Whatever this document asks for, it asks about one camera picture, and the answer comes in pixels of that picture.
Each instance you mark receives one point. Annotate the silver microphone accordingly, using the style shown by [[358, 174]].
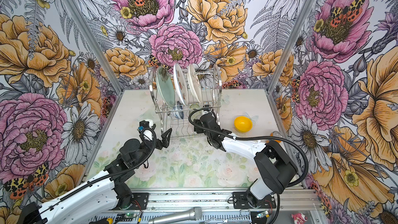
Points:
[[191, 214]]

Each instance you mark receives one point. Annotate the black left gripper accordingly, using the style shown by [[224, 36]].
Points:
[[165, 140]]

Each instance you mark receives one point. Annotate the orange soda can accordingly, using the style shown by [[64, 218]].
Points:
[[277, 135]]

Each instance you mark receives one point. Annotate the white watermelon pattern plate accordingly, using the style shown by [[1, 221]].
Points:
[[180, 84]]

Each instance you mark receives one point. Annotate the blue white porcelain bowl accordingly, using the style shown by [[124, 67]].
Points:
[[177, 112]]

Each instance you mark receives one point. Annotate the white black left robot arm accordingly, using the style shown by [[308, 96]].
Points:
[[105, 191]]

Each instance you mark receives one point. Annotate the yellow plastic bowl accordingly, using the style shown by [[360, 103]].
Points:
[[243, 124]]

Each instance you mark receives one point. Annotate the aluminium corner post right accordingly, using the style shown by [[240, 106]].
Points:
[[301, 18]]

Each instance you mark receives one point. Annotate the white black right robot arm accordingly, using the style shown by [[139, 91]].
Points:
[[276, 168]]

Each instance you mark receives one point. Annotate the cream white plate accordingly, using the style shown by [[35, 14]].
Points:
[[194, 83]]

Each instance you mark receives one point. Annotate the aluminium corner post left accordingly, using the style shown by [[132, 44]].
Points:
[[82, 24]]

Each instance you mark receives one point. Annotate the aluminium front rail frame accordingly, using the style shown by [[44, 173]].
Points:
[[218, 205]]

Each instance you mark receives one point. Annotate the chrome wire dish rack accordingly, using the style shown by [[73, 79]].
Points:
[[211, 84]]

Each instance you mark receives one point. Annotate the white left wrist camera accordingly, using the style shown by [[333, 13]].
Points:
[[145, 130]]

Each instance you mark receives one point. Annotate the green glass jar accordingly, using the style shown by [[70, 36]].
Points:
[[194, 106]]

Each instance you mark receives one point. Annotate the aluminium corner post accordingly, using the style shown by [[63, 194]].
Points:
[[301, 18], [82, 24]]

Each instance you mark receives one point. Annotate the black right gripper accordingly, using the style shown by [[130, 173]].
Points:
[[198, 122]]

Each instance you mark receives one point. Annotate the pink toy figure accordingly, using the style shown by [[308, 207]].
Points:
[[299, 218]]

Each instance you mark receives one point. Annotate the pale green plate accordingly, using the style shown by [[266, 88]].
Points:
[[165, 86]]

